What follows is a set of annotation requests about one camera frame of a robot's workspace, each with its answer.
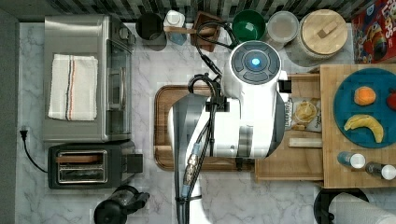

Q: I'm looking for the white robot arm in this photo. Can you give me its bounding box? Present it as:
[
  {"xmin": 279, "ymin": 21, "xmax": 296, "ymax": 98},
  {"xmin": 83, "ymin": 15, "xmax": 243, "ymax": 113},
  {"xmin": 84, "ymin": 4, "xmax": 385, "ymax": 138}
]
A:
[{"xmin": 168, "ymin": 40, "xmax": 291, "ymax": 224}]

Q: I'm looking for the bamboo drawer cabinet top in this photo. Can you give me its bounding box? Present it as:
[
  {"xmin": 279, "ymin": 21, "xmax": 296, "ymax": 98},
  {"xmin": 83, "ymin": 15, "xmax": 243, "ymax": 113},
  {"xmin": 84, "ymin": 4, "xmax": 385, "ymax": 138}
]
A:
[{"xmin": 319, "ymin": 63, "xmax": 396, "ymax": 189}]

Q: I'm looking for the brown wooden serving tray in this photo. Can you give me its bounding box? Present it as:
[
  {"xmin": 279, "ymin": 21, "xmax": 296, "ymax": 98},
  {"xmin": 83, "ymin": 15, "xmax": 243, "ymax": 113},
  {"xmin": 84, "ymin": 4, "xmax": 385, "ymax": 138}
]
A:
[{"xmin": 153, "ymin": 85, "xmax": 255, "ymax": 172}]

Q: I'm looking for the dark brown wooden box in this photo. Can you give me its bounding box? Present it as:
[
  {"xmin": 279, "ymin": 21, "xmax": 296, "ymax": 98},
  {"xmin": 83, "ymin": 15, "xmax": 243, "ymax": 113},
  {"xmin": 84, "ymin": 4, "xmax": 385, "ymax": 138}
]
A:
[{"xmin": 190, "ymin": 11, "xmax": 221, "ymax": 52}]

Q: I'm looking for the light wooden stick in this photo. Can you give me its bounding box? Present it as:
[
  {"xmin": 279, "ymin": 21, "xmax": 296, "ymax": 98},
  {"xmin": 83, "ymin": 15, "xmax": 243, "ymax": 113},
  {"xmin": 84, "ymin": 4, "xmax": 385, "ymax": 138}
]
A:
[{"xmin": 163, "ymin": 26, "xmax": 197, "ymax": 34}]

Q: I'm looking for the dark grey cup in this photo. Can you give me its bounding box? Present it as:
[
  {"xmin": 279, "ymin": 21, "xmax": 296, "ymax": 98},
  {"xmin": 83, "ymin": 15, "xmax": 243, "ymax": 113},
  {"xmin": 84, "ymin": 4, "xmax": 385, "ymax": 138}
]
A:
[{"xmin": 135, "ymin": 12, "xmax": 167, "ymax": 51}]

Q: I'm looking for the wooden divider block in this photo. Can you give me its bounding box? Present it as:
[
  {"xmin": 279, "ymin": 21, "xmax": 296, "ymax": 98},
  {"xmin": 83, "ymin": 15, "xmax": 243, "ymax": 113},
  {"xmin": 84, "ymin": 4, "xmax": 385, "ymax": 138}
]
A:
[{"xmin": 289, "ymin": 138, "xmax": 322, "ymax": 148}]

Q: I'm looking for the green bowl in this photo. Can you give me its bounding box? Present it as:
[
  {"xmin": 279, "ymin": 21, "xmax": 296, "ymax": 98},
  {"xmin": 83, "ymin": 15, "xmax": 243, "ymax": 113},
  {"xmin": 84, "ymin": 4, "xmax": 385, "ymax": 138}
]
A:
[{"xmin": 232, "ymin": 9, "xmax": 266, "ymax": 42}]

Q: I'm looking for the white chips bag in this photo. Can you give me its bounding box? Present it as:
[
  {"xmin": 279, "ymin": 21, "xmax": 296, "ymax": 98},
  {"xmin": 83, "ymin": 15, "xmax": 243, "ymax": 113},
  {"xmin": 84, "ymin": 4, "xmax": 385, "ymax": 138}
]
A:
[{"xmin": 285, "ymin": 97, "xmax": 322, "ymax": 133}]

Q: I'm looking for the clear lidded plastic container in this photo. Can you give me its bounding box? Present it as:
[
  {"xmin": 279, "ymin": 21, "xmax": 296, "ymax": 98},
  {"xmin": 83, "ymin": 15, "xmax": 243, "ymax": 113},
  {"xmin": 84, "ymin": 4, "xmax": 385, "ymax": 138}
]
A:
[{"xmin": 265, "ymin": 11, "xmax": 299, "ymax": 50}]

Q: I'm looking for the black two-slot toaster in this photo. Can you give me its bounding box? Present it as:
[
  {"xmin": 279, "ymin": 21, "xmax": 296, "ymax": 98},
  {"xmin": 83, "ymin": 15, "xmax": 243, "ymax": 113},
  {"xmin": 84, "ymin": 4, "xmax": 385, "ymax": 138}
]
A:
[{"xmin": 48, "ymin": 140, "xmax": 143, "ymax": 189}]

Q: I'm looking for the stainless steel toaster oven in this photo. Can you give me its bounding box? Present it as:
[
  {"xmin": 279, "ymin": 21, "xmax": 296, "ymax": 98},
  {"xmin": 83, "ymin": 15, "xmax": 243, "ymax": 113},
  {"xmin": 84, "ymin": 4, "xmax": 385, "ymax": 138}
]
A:
[{"xmin": 43, "ymin": 14, "xmax": 134, "ymax": 143}]

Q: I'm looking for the white striped dish towel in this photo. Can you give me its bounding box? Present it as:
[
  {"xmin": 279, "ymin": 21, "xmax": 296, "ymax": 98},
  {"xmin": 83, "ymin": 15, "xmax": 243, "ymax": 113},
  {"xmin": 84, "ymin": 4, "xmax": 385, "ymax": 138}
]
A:
[{"xmin": 48, "ymin": 54, "xmax": 98, "ymax": 121}]

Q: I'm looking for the jar with wooden lid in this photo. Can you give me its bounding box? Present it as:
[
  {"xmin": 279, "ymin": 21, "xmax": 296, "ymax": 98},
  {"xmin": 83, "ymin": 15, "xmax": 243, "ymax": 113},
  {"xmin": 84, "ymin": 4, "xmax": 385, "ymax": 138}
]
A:
[{"xmin": 286, "ymin": 9, "xmax": 347, "ymax": 67}]

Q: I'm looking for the yellow banana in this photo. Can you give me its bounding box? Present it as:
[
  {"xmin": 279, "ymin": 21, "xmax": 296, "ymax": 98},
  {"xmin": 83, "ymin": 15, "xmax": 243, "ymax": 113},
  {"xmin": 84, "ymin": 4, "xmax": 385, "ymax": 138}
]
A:
[{"xmin": 344, "ymin": 114, "xmax": 384, "ymax": 143}]

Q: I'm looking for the paper towel roll holder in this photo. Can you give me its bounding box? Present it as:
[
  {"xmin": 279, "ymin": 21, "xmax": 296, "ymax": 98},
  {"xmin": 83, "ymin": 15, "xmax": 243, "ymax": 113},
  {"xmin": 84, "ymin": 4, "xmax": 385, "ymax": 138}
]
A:
[{"xmin": 313, "ymin": 189, "xmax": 396, "ymax": 224}]

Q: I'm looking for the blue white-capped spice bottle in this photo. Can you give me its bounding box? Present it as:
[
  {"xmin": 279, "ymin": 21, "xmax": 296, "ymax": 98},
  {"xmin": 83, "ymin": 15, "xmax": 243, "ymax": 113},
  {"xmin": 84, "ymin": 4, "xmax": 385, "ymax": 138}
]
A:
[{"xmin": 337, "ymin": 151, "xmax": 366, "ymax": 169}]

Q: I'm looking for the orange fruit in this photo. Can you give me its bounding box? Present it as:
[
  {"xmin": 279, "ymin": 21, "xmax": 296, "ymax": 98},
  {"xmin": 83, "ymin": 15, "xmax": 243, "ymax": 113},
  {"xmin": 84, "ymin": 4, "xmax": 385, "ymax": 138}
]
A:
[{"xmin": 354, "ymin": 86, "xmax": 376, "ymax": 105}]

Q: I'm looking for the teal round plate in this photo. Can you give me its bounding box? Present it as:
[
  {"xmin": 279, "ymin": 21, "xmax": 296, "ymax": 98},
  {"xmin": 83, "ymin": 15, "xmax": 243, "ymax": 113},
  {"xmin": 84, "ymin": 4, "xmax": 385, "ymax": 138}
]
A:
[{"xmin": 333, "ymin": 68, "xmax": 396, "ymax": 148}]

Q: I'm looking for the red fruit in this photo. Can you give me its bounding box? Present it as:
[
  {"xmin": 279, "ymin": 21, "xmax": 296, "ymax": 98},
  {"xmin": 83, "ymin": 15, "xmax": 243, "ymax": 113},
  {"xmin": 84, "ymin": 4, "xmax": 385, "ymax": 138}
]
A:
[{"xmin": 386, "ymin": 89, "xmax": 396, "ymax": 110}]

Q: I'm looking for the red cereal box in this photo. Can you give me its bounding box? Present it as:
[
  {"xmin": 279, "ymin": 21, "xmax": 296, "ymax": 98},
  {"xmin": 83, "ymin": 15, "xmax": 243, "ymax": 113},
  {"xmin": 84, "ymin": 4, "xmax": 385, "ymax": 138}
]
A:
[{"xmin": 352, "ymin": 0, "xmax": 396, "ymax": 63}]

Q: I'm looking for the dark white-capped spice bottle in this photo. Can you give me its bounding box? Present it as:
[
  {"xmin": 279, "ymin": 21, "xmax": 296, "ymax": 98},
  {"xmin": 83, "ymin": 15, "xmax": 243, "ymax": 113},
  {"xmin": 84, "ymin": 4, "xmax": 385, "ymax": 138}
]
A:
[{"xmin": 365, "ymin": 161, "xmax": 396, "ymax": 180}]

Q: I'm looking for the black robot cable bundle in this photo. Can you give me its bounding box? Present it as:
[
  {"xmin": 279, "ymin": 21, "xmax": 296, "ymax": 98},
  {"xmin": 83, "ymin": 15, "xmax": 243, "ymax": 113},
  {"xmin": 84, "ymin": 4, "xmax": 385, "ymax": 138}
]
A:
[{"xmin": 174, "ymin": 20, "xmax": 240, "ymax": 224}]

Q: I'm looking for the black toaster power cord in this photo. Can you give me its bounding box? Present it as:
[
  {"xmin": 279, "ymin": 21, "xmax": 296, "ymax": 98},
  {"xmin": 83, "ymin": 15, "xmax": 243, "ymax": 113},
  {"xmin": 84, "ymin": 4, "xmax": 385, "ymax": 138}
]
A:
[{"xmin": 19, "ymin": 129, "xmax": 49, "ymax": 174}]

